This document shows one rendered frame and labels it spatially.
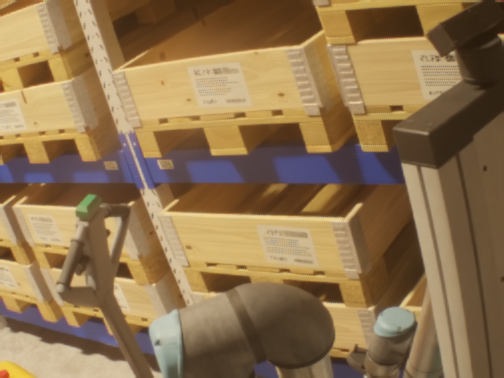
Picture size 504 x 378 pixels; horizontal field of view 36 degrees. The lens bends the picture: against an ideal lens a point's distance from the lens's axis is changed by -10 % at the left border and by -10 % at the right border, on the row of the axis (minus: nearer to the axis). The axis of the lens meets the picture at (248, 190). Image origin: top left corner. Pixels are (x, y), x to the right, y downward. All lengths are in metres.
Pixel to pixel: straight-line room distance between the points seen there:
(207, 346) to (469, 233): 0.39
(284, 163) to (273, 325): 1.61
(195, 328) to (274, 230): 1.67
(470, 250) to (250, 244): 1.94
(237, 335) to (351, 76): 1.34
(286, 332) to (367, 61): 1.29
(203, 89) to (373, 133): 0.59
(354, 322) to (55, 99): 1.39
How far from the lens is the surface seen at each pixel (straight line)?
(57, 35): 3.08
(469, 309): 1.03
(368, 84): 2.35
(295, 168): 2.70
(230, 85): 2.62
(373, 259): 2.75
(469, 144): 0.96
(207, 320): 1.14
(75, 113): 3.15
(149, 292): 3.43
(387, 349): 1.89
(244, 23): 3.48
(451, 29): 0.97
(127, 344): 2.31
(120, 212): 2.26
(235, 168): 2.85
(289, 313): 1.15
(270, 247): 2.84
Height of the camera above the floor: 2.13
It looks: 23 degrees down
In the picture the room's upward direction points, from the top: 19 degrees counter-clockwise
